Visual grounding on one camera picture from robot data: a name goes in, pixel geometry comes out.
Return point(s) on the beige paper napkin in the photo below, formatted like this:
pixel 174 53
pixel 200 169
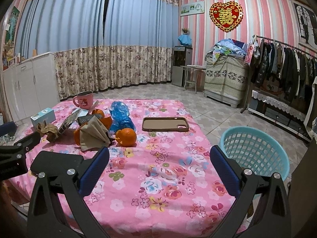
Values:
pixel 93 135

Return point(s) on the orange mandarin fruit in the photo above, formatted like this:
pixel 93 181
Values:
pixel 126 137

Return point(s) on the blue plastic bag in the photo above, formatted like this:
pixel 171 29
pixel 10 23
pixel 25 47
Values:
pixel 120 115

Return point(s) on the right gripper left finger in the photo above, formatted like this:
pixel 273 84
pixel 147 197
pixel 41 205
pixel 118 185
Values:
pixel 46 217

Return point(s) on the blue floral curtain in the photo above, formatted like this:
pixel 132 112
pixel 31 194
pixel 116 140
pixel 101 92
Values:
pixel 100 44

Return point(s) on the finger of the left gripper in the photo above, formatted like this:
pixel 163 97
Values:
pixel 13 158

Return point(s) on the low lace covered shelf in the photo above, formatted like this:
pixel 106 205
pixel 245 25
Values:
pixel 278 113

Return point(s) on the cloth covered cabinet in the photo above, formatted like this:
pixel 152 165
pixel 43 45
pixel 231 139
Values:
pixel 226 79

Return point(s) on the turquoise plastic laundry basket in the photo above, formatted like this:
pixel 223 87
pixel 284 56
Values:
pixel 254 149

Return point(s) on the patterned snack wrapper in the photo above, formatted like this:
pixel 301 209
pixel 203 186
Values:
pixel 69 121

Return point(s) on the pile of clothes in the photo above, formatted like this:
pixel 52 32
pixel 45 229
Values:
pixel 226 47

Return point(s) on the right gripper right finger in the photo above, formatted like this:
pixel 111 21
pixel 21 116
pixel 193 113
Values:
pixel 272 217

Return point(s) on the brown paper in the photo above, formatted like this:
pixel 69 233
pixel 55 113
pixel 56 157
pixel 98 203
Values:
pixel 49 130

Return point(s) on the light blue tissue box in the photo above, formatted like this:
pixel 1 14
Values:
pixel 46 115

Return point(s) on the small metal stool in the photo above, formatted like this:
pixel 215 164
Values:
pixel 192 73

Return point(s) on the brown phone case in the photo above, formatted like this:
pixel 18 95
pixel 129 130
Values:
pixel 165 124

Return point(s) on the pink floral tablecloth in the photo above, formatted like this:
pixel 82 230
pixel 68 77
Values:
pixel 164 186

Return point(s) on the white cabinet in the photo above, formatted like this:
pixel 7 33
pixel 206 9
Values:
pixel 31 86

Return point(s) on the pink cartoon mug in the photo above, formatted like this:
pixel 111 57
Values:
pixel 84 100

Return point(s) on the red heart wall decoration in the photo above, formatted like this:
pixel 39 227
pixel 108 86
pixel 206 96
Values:
pixel 226 16

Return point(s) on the blue covered potted plant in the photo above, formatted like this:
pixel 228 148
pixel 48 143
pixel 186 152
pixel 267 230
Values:
pixel 185 39

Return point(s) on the clothes rack with garments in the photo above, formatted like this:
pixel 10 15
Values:
pixel 280 75

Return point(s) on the black phone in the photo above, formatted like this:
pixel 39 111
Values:
pixel 53 164

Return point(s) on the landscape wall picture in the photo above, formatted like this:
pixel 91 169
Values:
pixel 192 8

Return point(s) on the grey water dispenser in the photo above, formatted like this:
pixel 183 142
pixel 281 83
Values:
pixel 182 57

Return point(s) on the framed wall picture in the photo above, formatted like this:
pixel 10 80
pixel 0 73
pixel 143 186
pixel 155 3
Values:
pixel 306 21

